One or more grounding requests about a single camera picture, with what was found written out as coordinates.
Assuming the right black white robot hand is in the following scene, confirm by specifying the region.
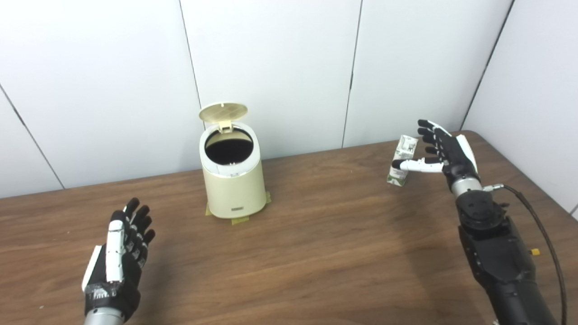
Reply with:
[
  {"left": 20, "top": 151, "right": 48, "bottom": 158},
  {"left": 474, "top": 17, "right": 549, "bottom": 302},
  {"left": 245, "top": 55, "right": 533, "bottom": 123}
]
[{"left": 392, "top": 119, "right": 480, "bottom": 192}]

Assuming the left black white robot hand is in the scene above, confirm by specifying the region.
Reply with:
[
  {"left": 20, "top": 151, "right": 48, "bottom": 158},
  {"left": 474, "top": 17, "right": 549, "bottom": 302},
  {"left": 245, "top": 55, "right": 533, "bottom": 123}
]
[{"left": 81, "top": 198, "right": 156, "bottom": 323}]

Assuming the white green milk carton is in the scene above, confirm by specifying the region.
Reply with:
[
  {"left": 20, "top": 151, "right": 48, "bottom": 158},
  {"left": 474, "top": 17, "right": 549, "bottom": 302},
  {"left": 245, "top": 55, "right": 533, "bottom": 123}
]
[{"left": 387, "top": 135, "right": 419, "bottom": 186}]

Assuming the cream-colored bin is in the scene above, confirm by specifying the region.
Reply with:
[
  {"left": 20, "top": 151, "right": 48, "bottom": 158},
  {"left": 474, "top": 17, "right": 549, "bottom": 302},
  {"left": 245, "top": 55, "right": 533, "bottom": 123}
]
[{"left": 199, "top": 102, "right": 267, "bottom": 219}]

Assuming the cream round bin lid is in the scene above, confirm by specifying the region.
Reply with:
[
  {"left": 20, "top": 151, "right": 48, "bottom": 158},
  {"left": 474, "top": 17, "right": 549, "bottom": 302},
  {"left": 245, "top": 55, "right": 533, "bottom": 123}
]
[{"left": 199, "top": 102, "right": 248, "bottom": 134}]

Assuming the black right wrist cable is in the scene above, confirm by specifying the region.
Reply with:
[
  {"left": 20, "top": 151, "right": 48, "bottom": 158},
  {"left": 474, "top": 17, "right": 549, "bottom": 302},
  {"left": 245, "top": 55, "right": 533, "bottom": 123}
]
[{"left": 482, "top": 183, "right": 568, "bottom": 325}]

